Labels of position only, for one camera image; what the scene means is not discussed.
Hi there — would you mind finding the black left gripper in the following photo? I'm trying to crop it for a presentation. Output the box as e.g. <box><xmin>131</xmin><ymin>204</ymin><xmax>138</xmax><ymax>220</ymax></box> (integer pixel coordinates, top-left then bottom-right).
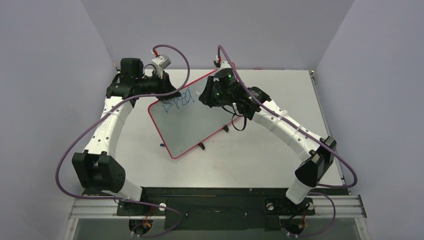
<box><xmin>135</xmin><ymin>69</ymin><xmax>181</xmax><ymax>102</ymax></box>

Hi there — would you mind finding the red-framed whiteboard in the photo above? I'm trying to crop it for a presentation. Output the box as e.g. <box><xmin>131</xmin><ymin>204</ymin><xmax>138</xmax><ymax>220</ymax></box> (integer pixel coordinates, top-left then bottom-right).
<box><xmin>147</xmin><ymin>69</ymin><xmax>238</xmax><ymax>159</ymax></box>

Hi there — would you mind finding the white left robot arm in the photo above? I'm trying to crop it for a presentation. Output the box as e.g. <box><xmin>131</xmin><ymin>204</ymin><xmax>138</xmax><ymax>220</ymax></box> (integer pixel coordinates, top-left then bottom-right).
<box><xmin>71</xmin><ymin>55</ymin><xmax>181</xmax><ymax>215</ymax></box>

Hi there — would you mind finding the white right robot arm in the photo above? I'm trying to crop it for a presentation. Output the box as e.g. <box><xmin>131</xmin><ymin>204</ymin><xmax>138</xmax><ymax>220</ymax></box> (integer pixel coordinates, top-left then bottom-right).
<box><xmin>199</xmin><ymin>68</ymin><xmax>337</xmax><ymax>214</ymax></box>

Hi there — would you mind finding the black whiteboard clip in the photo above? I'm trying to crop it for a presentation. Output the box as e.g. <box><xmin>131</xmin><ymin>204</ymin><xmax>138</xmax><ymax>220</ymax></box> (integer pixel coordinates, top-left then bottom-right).
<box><xmin>198</xmin><ymin>142</ymin><xmax>206</xmax><ymax>151</ymax></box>
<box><xmin>222</xmin><ymin>125</ymin><xmax>229</xmax><ymax>133</ymax></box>

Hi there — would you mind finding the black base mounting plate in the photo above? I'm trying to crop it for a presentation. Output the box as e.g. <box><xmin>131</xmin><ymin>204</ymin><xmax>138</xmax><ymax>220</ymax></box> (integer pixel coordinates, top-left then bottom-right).
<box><xmin>77</xmin><ymin>188</ymin><xmax>348</xmax><ymax>237</ymax></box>

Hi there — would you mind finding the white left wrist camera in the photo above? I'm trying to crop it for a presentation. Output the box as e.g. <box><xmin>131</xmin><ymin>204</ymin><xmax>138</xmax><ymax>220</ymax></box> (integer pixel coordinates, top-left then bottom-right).
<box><xmin>151</xmin><ymin>55</ymin><xmax>172</xmax><ymax>79</ymax></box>

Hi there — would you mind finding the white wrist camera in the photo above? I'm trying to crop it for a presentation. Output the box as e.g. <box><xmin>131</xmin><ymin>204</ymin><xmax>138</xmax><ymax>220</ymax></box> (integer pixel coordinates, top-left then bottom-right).
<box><xmin>151</xmin><ymin>55</ymin><xmax>172</xmax><ymax>79</ymax></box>
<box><xmin>213</xmin><ymin>56</ymin><xmax>231</xmax><ymax>72</ymax></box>

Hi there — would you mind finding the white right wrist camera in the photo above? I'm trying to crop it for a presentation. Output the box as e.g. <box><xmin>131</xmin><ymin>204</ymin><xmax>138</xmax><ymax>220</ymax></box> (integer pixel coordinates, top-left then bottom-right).
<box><xmin>213</xmin><ymin>56</ymin><xmax>231</xmax><ymax>72</ymax></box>

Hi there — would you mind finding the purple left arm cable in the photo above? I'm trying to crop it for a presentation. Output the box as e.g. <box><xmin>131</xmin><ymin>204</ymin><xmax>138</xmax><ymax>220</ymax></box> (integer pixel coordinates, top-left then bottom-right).
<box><xmin>54</xmin><ymin>44</ymin><xmax>191</xmax><ymax>239</ymax></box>

